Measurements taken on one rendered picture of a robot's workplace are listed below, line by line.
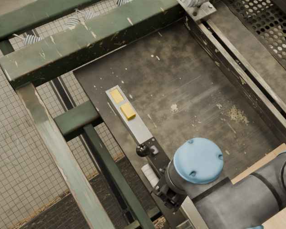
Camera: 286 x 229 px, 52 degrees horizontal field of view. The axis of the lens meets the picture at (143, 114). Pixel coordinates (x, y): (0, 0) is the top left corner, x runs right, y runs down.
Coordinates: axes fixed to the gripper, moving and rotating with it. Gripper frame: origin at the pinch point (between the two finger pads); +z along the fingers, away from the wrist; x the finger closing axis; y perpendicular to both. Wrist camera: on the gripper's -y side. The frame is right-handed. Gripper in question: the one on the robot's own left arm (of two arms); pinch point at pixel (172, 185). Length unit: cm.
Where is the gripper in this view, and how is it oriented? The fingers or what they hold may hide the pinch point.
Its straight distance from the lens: 82.5
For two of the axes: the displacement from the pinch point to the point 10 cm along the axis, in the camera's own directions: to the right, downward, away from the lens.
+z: -0.8, 4.0, 9.1
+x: 8.0, 5.7, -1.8
